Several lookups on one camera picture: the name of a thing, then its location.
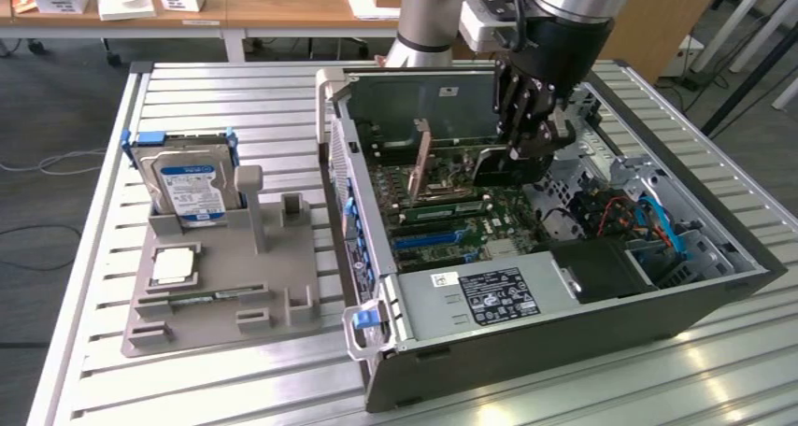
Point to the silver metal disk bay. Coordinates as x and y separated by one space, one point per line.
711 253

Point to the CPU with metal lid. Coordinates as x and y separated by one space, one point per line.
174 266

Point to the black metal pole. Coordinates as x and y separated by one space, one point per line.
737 94

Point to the wooden desk with white frame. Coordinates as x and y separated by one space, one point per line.
281 10

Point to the graphics card with metal bracket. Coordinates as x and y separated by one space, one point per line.
512 169

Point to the black caster wheel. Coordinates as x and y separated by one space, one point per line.
37 46
114 58

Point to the black open PC case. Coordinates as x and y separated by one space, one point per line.
561 351

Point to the grey plastic parts rack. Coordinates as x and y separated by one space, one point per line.
225 267

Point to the green motherboard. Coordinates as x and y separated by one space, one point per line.
500 211

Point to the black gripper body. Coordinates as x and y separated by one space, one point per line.
568 52

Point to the CPU socket with metal frame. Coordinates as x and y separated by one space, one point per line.
449 191

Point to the green RAM stick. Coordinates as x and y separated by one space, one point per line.
449 216
206 297
442 207

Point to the white paper stack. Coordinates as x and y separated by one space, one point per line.
368 5

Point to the orange book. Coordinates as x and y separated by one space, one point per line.
25 1

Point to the white stacked tray box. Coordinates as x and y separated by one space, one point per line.
125 8

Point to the grey power supply unit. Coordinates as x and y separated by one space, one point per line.
430 304

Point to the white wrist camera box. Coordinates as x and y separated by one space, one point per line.
477 24

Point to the hard disk with blue caddy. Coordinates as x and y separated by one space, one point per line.
190 188

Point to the blue expansion slot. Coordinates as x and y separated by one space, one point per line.
430 240

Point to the silver perforated drive cage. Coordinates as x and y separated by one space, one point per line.
574 188

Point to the wooden cabinet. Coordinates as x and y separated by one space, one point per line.
673 33

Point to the white metal desk frame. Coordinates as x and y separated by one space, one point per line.
716 43

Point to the white box with red mark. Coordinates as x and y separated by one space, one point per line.
689 52

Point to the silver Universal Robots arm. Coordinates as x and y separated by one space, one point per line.
430 19

